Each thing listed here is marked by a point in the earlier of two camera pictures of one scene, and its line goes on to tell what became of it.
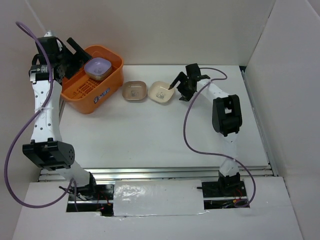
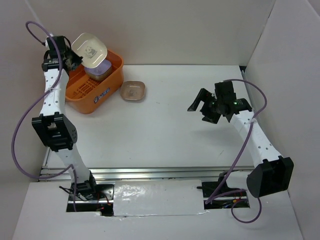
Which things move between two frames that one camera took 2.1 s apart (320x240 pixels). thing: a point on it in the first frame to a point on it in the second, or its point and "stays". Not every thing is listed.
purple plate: x=98 y=66 stays
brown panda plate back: x=134 y=90 stays
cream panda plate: x=98 y=77 stays
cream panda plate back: x=159 y=91 to x=92 y=48
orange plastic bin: x=82 y=93 stays
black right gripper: x=186 y=95 to x=203 y=95
